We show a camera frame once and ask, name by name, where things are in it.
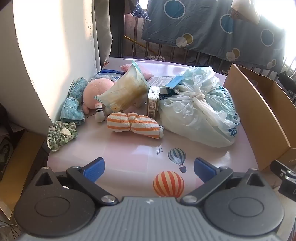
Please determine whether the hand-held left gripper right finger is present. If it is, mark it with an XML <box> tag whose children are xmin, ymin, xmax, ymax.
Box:
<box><xmin>180</xmin><ymin>158</ymin><xmax>265</xmax><ymax>206</ymax></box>

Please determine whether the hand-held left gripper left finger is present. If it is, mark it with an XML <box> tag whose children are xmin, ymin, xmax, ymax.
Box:
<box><xmin>35</xmin><ymin>158</ymin><xmax>119</xmax><ymax>207</ymax></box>

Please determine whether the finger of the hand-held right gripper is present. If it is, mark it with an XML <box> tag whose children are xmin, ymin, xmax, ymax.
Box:
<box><xmin>270</xmin><ymin>159</ymin><xmax>296</xmax><ymax>197</ymax></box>

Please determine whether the large cardboard box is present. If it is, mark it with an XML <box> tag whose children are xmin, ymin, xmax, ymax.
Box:
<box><xmin>224</xmin><ymin>64</ymin><xmax>296</xmax><ymax>172</ymax></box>

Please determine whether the orange striped knotted towel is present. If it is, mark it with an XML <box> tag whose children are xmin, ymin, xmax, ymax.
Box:
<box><xmin>106</xmin><ymin>112</ymin><xmax>165</xmax><ymax>139</ymax></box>

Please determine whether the knotted light blue towel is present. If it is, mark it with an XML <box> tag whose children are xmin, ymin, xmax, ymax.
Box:
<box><xmin>60</xmin><ymin>77</ymin><xmax>89</xmax><ymax>126</ymax></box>

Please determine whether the pink plush toy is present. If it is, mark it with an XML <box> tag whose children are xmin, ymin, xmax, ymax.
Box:
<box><xmin>82</xmin><ymin>78</ymin><xmax>144</xmax><ymax>123</ymax></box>

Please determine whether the white cotton swab packet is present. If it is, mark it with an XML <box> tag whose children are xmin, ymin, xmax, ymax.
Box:
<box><xmin>94</xmin><ymin>60</ymin><xmax>148</xmax><ymax>114</ymax></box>

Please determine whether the blue wet wipes packet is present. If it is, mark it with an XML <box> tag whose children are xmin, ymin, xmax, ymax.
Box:
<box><xmin>89</xmin><ymin>69</ymin><xmax>126</xmax><ymax>82</ymax></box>

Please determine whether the blue face mask box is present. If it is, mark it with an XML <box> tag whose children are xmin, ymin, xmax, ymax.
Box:
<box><xmin>146</xmin><ymin>75</ymin><xmax>183</xmax><ymax>98</ymax></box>

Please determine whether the pink cloth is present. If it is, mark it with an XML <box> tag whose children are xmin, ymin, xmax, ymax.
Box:
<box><xmin>119</xmin><ymin>63</ymin><xmax>155</xmax><ymax>79</ymax></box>

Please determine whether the green floral scrunchie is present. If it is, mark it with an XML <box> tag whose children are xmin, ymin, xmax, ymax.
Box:
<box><xmin>47</xmin><ymin>121</ymin><xmax>78</xmax><ymax>152</ymax></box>

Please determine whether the tied pale green plastic bag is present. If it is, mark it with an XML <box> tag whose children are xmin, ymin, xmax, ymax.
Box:
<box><xmin>158</xmin><ymin>66</ymin><xmax>241</xmax><ymax>148</ymax></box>

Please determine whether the flat brown cardboard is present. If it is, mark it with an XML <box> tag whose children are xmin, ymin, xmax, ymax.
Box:
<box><xmin>0</xmin><ymin>130</ymin><xmax>47</xmax><ymax>219</ymax></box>

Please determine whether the small brown carton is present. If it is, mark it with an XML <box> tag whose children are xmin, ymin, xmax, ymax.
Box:
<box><xmin>146</xmin><ymin>86</ymin><xmax>161</xmax><ymax>120</ymax></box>

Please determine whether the black object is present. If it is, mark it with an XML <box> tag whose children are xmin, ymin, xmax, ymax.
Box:
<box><xmin>276</xmin><ymin>71</ymin><xmax>296</xmax><ymax>103</ymax></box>

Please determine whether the dark printed box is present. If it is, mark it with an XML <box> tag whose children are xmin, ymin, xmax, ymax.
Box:
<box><xmin>0</xmin><ymin>102</ymin><xmax>25</xmax><ymax>182</ymax></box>

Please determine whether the metal balcony railing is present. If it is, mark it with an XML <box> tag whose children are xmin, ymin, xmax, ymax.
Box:
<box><xmin>124</xmin><ymin>35</ymin><xmax>232</xmax><ymax>75</ymax></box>

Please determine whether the beige curtain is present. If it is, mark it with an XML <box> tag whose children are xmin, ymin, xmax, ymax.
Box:
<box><xmin>92</xmin><ymin>0</ymin><xmax>114</xmax><ymax>70</ymax></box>

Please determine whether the blue blanket with circles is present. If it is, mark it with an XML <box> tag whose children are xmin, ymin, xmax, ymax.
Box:
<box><xmin>141</xmin><ymin>0</ymin><xmax>286</xmax><ymax>70</ymax></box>

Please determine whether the white hanging cloth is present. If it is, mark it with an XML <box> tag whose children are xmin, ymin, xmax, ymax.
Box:
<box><xmin>231</xmin><ymin>0</ymin><xmax>262</xmax><ymax>25</ymax></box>

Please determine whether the navy star print cloth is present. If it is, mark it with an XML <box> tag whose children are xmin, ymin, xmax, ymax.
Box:
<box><xmin>132</xmin><ymin>2</ymin><xmax>152</xmax><ymax>24</ymax></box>

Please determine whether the dark sliding door frame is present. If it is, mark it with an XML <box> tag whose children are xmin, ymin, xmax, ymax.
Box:
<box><xmin>109</xmin><ymin>0</ymin><xmax>126</xmax><ymax>58</ymax></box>

